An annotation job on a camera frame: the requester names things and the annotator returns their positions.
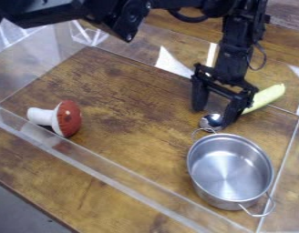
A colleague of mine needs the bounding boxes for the stainless steel pot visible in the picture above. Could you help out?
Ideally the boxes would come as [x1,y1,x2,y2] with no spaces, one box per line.
[186,128,277,218]

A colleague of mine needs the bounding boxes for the red cap toy mushroom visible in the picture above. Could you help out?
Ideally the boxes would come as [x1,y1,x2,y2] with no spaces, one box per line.
[27,100,83,137]

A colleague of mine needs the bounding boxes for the green handled metal spoon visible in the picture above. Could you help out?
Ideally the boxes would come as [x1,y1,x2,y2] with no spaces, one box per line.
[198,84,286,132]

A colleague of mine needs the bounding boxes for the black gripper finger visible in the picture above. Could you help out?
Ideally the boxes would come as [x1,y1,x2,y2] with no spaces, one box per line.
[191,77,210,111]
[222,97,249,128]

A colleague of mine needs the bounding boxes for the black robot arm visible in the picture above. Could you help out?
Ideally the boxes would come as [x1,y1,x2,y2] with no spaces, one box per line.
[0,0,269,127]

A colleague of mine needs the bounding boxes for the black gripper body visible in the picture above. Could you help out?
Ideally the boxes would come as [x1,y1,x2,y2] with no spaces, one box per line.
[191,40,258,106]

